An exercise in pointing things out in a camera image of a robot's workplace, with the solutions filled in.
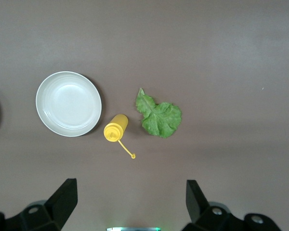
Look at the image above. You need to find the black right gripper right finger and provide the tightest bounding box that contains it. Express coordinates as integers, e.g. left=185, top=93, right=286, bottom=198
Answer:
left=182, top=179, right=284, bottom=231

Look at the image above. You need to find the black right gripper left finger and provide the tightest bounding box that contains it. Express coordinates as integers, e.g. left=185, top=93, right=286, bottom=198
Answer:
left=0, top=178, right=78, bottom=231

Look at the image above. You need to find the yellow squeeze bottle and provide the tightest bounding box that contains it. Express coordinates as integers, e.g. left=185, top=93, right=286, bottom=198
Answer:
left=103, top=114, right=137, bottom=160

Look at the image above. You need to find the green lettuce leaf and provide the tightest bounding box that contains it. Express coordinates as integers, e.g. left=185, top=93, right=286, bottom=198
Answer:
left=135, top=88, right=183, bottom=139

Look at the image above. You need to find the white round plate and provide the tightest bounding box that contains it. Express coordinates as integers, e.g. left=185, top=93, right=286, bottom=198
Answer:
left=35, top=71, right=103, bottom=137

